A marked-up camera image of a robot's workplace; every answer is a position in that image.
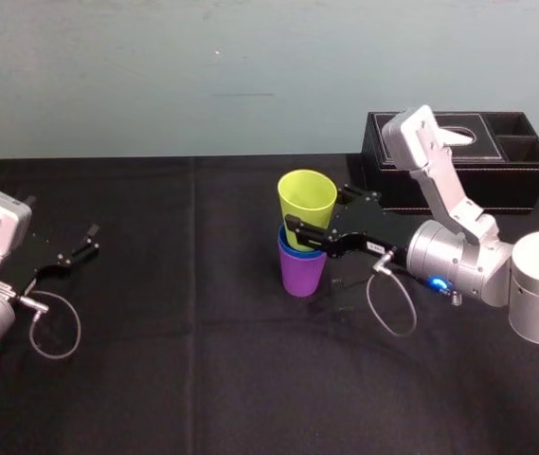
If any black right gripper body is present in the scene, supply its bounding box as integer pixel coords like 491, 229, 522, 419
325, 191, 422, 276

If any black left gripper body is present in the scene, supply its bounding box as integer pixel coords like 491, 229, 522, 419
0, 230, 70, 297

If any yellow-green plastic cup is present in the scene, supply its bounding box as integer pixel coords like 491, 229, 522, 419
277, 169, 338, 253

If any blue plastic cup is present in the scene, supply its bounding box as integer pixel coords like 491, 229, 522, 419
276, 224, 329, 262

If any purple plastic cup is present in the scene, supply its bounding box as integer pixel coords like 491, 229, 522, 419
277, 243, 328, 299

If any white tissue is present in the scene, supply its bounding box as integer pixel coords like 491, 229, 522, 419
439, 126, 477, 149

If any black leather tissue box organizer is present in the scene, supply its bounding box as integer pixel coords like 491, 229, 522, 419
360, 111, 539, 216

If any black tablecloth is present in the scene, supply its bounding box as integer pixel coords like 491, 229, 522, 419
0, 152, 539, 455

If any grey right gripper cable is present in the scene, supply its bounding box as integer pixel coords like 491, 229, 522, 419
366, 250, 419, 338

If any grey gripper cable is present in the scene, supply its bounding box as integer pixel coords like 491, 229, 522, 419
366, 250, 419, 338
18, 291, 82, 360

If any grey left gripper cable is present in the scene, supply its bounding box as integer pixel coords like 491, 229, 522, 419
18, 291, 82, 360

